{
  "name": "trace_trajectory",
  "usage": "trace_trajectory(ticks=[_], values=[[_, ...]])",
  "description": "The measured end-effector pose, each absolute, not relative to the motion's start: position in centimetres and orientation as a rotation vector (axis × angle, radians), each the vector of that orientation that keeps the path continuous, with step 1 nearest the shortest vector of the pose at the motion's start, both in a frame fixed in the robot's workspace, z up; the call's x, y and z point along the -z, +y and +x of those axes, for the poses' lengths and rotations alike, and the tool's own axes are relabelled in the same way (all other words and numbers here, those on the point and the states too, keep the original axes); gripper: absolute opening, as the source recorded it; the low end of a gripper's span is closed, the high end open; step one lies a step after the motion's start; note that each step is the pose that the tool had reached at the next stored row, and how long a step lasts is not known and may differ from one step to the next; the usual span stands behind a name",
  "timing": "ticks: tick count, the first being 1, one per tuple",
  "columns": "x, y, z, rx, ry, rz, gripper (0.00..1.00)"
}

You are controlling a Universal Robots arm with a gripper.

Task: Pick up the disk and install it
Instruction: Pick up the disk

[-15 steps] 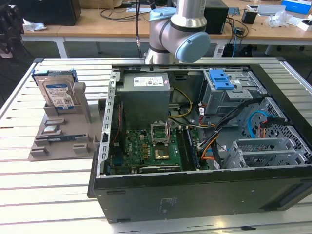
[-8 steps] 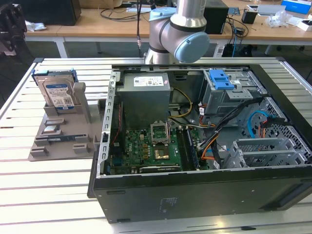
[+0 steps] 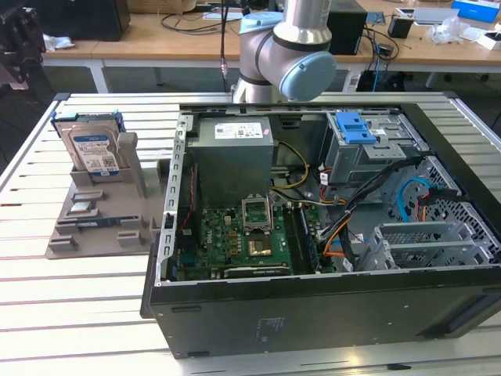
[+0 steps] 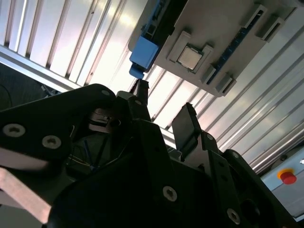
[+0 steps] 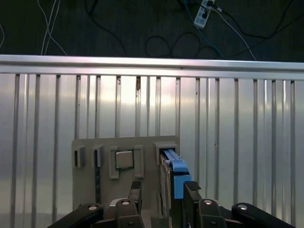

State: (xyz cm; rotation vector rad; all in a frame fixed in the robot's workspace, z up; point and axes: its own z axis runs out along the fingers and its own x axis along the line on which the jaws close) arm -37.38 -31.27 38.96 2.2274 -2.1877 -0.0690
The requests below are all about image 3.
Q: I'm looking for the black power connector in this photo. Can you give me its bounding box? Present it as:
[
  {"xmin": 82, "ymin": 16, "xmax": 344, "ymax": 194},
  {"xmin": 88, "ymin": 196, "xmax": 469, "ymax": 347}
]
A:
[{"xmin": 416, "ymin": 186, "xmax": 463, "ymax": 205}]

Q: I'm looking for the metal socket cover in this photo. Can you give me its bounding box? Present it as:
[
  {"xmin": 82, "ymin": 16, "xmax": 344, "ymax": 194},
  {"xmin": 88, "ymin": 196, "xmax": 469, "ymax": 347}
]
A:
[{"xmin": 241, "ymin": 194, "xmax": 273, "ymax": 233}]

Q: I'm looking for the silver disk bay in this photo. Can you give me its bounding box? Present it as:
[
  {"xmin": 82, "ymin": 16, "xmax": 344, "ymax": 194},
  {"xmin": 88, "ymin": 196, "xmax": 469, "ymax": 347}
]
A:
[{"xmin": 358, "ymin": 221, "xmax": 494, "ymax": 271}]

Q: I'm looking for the long wooden desk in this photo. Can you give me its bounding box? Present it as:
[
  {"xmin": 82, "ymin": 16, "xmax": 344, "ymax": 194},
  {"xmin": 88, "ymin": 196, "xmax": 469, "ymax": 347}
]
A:
[{"xmin": 38, "ymin": 0, "xmax": 501, "ymax": 95}]

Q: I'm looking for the small black open box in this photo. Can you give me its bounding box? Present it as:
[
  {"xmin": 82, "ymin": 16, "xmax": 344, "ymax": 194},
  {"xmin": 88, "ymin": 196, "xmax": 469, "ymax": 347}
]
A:
[{"xmin": 387, "ymin": 15, "xmax": 414, "ymax": 39}]

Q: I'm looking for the RAM stick with blue label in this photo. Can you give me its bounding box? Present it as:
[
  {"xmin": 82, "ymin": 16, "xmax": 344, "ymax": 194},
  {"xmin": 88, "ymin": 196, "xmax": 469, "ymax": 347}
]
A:
[{"xmin": 300, "ymin": 205, "xmax": 323, "ymax": 274}]

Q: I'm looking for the CPU socket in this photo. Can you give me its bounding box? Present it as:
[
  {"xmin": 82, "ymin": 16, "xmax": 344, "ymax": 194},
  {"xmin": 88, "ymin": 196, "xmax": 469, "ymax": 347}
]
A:
[{"xmin": 246, "ymin": 233, "xmax": 275, "ymax": 259}]

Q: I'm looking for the crumpled clear plastic wrap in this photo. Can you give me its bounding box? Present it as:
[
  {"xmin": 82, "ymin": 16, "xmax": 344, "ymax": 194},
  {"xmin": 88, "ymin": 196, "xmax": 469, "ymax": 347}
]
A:
[{"xmin": 41, "ymin": 33, "xmax": 75, "ymax": 51}]

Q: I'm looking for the black graphics card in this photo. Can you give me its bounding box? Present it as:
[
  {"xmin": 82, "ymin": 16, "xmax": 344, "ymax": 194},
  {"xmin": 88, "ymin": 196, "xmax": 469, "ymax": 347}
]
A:
[{"xmin": 211, "ymin": 264, "xmax": 293, "ymax": 280}]

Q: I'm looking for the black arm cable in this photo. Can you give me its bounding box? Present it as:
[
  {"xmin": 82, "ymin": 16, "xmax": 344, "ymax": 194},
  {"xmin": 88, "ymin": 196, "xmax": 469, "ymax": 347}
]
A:
[{"xmin": 218, "ymin": 0, "xmax": 229, "ymax": 93}]

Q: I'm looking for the grey drive cage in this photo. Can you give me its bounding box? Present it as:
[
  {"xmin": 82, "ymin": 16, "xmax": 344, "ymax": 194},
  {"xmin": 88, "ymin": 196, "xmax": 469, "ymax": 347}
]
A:
[{"xmin": 323, "ymin": 110, "xmax": 426, "ymax": 197}]

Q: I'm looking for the multicolour wire bundle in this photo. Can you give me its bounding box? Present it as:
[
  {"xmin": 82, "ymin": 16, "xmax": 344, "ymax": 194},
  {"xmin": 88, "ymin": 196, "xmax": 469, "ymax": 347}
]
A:
[{"xmin": 269, "ymin": 193, "xmax": 348, "ymax": 208}]

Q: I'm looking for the black desktop computer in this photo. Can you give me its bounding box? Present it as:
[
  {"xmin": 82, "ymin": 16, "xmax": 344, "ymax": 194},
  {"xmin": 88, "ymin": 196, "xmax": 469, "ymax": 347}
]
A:
[{"xmin": 326, "ymin": 0, "xmax": 369, "ymax": 56}]

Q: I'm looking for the red and black twisted wire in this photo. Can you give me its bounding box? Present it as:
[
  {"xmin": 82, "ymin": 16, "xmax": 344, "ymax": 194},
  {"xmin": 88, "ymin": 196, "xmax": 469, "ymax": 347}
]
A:
[{"xmin": 179, "ymin": 164, "xmax": 196, "ymax": 233}]

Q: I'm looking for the blue plastic cage latch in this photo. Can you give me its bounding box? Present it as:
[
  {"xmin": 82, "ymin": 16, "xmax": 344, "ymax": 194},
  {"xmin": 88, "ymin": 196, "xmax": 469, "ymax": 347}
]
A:
[{"xmin": 335, "ymin": 112, "xmax": 377, "ymax": 146}]

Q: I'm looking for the black PC case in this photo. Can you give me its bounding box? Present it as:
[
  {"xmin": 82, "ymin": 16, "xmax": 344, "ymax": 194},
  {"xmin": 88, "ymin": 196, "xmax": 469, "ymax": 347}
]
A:
[{"xmin": 139, "ymin": 92, "xmax": 501, "ymax": 360}]

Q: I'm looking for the blue wire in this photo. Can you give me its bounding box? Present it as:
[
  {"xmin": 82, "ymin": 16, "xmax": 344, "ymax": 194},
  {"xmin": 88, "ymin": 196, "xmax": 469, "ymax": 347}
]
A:
[{"xmin": 396, "ymin": 177, "xmax": 431, "ymax": 225}]

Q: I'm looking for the blue cardboard box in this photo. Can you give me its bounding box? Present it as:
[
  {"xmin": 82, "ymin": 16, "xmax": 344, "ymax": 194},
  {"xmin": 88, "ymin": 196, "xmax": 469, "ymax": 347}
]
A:
[{"xmin": 450, "ymin": 0, "xmax": 490, "ymax": 20}]

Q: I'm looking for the silver CPU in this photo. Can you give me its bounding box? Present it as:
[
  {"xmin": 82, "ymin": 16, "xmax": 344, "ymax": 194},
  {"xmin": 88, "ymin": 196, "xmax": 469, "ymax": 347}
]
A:
[{"xmin": 70, "ymin": 201, "xmax": 97, "ymax": 215}]

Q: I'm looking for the yellow wire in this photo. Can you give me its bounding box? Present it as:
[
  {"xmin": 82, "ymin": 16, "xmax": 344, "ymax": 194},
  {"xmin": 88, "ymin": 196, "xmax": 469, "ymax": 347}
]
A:
[{"xmin": 269, "ymin": 139, "xmax": 311, "ymax": 195}]

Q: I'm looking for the orange wire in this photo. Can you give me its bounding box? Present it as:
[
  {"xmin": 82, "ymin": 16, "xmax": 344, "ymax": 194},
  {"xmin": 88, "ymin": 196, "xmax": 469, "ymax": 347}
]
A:
[{"xmin": 320, "ymin": 217, "xmax": 354, "ymax": 260}]

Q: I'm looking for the black case fan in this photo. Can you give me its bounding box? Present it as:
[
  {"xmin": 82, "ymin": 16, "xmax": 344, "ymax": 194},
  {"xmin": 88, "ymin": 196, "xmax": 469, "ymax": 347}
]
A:
[{"xmin": 175, "ymin": 156, "xmax": 201, "ymax": 240}]

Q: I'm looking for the black sleeved cable bundle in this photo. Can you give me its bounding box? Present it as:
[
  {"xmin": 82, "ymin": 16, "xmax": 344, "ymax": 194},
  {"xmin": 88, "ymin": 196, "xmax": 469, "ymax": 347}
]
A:
[{"xmin": 319, "ymin": 155, "xmax": 431, "ymax": 272}]

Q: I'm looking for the white box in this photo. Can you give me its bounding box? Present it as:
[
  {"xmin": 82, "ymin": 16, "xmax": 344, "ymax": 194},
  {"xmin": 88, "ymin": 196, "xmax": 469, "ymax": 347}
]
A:
[{"xmin": 475, "ymin": 31, "xmax": 501, "ymax": 52}]

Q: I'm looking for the grey power supply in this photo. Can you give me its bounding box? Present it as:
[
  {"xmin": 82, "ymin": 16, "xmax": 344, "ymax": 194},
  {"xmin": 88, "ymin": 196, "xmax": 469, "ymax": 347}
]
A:
[{"xmin": 186, "ymin": 116, "xmax": 279, "ymax": 208}]

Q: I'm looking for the hard disk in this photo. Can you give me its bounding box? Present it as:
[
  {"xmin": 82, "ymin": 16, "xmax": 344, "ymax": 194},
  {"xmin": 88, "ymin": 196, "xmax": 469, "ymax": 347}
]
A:
[{"xmin": 50, "ymin": 110, "xmax": 125, "ymax": 183}]

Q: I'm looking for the green motherboard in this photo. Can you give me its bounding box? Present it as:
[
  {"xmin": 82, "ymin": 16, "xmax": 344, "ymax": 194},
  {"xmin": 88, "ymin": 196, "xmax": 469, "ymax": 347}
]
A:
[{"xmin": 175, "ymin": 203, "xmax": 337, "ymax": 281}]

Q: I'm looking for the dark RAM stick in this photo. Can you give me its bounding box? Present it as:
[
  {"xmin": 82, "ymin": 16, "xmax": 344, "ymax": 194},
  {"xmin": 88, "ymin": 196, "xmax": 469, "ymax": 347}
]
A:
[{"xmin": 76, "ymin": 218, "xmax": 140, "ymax": 229}]

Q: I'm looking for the grey-brown parts rack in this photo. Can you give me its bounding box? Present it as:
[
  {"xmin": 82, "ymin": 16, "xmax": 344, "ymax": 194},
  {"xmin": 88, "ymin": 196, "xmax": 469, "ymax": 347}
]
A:
[{"xmin": 45, "ymin": 131, "xmax": 173, "ymax": 260}]

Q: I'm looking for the thin metal locking lever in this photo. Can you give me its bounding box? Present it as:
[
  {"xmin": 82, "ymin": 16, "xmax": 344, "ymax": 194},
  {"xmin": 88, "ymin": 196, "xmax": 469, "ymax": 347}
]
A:
[{"xmin": 266, "ymin": 192, "xmax": 276, "ymax": 236}]

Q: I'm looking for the large black box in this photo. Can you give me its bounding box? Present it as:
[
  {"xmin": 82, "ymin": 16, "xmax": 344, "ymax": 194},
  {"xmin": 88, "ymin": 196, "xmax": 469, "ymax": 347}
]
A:
[{"xmin": 29, "ymin": 0, "xmax": 132, "ymax": 42}]

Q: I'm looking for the flat silver tray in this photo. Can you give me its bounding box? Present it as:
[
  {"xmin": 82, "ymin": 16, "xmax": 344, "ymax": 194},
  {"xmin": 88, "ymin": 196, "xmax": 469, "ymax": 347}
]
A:
[{"xmin": 395, "ymin": 6, "xmax": 460, "ymax": 27}]

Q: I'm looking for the heap of clear bags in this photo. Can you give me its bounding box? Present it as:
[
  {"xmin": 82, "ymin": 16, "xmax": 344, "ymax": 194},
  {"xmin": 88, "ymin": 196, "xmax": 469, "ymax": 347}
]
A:
[{"xmin": 424, "ymin": 17, "xmax": 477, "ymax": 45}]

